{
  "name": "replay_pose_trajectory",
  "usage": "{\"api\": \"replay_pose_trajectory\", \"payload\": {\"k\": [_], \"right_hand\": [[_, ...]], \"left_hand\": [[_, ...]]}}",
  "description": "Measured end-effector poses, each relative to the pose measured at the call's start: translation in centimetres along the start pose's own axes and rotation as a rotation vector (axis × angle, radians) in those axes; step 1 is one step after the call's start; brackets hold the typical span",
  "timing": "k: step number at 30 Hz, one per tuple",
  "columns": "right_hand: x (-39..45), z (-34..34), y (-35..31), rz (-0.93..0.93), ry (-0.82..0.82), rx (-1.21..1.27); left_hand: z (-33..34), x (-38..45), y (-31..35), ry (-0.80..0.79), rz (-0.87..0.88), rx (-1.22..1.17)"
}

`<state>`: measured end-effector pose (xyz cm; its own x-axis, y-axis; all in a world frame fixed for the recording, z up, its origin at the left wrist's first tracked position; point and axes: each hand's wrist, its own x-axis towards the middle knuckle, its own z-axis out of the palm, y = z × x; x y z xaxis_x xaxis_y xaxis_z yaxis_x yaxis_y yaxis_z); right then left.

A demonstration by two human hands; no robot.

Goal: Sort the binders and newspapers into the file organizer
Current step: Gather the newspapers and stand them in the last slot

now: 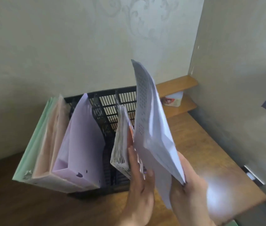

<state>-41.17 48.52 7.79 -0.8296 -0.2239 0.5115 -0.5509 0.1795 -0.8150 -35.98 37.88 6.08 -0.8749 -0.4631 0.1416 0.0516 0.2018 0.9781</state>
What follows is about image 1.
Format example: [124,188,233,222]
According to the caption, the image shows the person's left hand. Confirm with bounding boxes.
[121,146,156,219]

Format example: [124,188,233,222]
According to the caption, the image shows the person's right hand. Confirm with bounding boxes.
[169,152,216,220]

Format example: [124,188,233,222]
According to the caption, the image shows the stack of printed booklets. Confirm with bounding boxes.
[110,105,145,180]

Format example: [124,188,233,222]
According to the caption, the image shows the white paper sheets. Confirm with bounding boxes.
[131,59,186,210]

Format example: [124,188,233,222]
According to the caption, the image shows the person's left forearm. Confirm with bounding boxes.
[116,214,150,226]

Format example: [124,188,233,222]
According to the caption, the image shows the person's right forearm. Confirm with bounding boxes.
[178,218,218,226]

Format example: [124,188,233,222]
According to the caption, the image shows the purple folder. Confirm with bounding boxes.
[52,93,106,193]

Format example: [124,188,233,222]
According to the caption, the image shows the silver metal hinge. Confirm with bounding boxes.
[241,165,266,187]

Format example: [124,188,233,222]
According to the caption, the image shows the white tissue packet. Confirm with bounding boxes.
[160,91,184,108]

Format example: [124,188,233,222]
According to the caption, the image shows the black mesh file organizer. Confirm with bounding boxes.
[63,86,138,198]

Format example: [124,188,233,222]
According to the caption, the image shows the wooden shelf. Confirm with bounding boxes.
[155,76,199,119]

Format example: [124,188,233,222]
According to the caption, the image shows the pink folder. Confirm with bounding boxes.
[30,94,70,186]

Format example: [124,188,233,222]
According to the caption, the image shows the green folder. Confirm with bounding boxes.
[12,96,59,183]

